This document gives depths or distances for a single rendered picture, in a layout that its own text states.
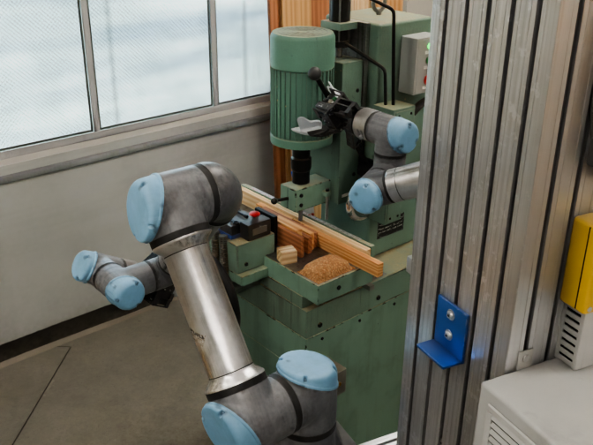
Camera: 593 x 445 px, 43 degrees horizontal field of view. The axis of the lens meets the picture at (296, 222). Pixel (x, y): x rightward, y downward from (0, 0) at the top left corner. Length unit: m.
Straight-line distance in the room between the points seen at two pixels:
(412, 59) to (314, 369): 1.05
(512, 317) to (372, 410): 1.46
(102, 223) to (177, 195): 2.03
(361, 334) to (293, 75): 0.80
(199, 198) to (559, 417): 0.71
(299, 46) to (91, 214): 1.61
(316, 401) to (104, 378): 1.92
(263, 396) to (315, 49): 0.98
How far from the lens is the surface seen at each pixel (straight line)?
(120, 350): 3.40
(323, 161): 2.22
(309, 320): 2.09
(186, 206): 1.36
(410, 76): 2.18
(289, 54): 2.00
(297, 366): 1.43
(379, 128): 1.73
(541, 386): 1.14
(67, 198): 3.26
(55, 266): 3.34
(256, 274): 2.12
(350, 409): 2.42
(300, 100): 2.03
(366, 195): 1.62
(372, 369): 2.41
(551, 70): 0.97
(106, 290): 1.73
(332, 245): 2.14
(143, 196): 1.35
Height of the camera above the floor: 1.88
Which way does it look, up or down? 25 degrees down
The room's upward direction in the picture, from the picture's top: 1 degrees clockwise
